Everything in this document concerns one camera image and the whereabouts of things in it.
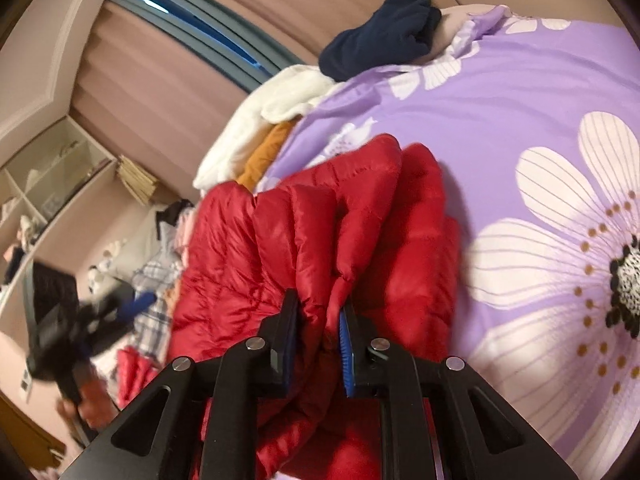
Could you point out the white plush toy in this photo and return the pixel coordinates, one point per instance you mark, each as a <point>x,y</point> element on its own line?
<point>95,276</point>

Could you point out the window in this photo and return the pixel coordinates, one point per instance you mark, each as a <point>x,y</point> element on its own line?
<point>152,6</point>

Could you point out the white fleece garment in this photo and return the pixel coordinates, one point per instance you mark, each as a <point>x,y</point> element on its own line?
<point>240,130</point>

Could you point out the shiny red garment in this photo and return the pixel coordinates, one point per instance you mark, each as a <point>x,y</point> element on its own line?
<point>135,375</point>

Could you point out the pink garment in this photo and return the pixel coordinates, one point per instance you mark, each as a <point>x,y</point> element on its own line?
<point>184,235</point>

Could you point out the purple floral blanket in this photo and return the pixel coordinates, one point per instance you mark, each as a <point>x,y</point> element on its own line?
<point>500,110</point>

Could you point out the brown wooden furniture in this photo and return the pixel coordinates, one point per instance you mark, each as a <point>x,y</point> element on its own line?
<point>25,430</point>

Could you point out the red down jacket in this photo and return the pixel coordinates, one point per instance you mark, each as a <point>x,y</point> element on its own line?
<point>300,220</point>

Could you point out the white wall socket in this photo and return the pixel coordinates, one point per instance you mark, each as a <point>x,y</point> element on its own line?
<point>26,382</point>

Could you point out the plaid cloth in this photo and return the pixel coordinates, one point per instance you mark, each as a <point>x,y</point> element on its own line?
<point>150,325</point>

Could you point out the orange garment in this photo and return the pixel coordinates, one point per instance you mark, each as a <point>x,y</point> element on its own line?
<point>262,155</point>

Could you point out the cream pillow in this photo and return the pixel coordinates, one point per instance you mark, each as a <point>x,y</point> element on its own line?
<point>135,245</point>

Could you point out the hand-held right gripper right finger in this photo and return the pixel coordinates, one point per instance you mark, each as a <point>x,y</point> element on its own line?
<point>346,355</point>

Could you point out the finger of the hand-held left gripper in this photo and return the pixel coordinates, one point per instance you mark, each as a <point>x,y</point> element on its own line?
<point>136,307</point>

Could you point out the dark brown garment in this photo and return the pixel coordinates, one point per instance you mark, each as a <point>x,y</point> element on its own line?
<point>172,212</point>

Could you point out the navy fleece garment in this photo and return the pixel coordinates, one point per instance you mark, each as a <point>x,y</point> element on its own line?
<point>380,40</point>

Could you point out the cream wall shelf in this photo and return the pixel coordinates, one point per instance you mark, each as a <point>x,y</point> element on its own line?
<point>50,170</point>

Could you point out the grey garment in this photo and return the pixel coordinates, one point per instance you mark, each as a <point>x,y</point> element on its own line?
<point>167,240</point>

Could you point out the person's left forearm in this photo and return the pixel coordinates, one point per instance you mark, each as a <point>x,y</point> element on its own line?
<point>97,405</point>

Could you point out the hanging straw tassel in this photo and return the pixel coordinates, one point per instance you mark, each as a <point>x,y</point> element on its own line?
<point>137,180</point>

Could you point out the blue-grey curtain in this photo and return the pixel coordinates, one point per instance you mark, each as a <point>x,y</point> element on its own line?
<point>210,30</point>

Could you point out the beige plush toy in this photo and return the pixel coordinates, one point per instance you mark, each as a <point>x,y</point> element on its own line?
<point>114,249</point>

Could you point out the peach garment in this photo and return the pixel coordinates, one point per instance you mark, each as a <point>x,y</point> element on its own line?
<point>172,292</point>

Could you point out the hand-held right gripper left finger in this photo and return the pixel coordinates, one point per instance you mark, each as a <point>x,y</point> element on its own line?
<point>280,345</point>

